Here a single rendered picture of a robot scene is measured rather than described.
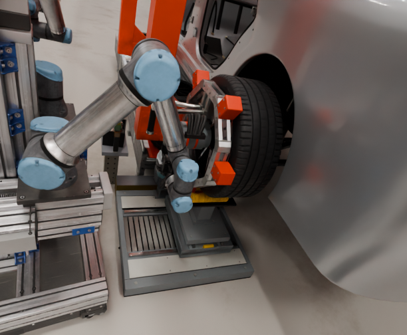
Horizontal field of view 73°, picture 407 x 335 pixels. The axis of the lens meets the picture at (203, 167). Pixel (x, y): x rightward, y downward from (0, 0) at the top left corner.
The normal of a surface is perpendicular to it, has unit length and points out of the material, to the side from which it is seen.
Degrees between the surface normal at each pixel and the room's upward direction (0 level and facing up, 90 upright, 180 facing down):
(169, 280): 0
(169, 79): 84
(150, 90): 85
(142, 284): 0
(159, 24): 90
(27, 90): 90
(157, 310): 0
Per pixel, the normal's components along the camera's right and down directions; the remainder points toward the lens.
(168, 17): 0.29, 0.61
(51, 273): 0.26, -0.79
